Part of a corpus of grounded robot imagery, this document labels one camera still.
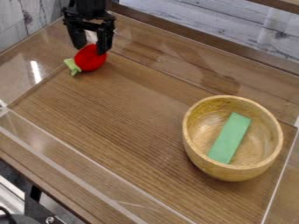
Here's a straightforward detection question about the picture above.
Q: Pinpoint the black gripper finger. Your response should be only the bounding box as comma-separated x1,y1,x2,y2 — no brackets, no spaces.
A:
67,24,88,50
98,25,115,55

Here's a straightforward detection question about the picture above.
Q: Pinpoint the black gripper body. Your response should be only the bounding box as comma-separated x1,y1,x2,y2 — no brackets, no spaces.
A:
62,0,116,31

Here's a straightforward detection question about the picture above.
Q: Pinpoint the red plush fruit green stem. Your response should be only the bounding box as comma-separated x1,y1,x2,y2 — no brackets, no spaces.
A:
63,44,108,76

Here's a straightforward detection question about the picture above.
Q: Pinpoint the wooden bowl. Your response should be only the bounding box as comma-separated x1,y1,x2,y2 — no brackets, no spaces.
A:
182,95,285,182

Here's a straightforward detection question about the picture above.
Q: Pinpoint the green rectangular block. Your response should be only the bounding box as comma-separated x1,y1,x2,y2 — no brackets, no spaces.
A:
208,113,251,164

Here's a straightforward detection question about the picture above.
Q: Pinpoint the clear acrylic corner bracket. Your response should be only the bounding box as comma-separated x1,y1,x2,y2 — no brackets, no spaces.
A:
86,31,99,44

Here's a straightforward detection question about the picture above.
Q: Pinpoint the clear acrylic tray wall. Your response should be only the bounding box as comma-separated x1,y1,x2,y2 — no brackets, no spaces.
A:
0,101,196,224

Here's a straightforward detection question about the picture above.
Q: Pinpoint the black metal table frame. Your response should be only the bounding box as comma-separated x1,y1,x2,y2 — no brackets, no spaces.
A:
0,185,66,224

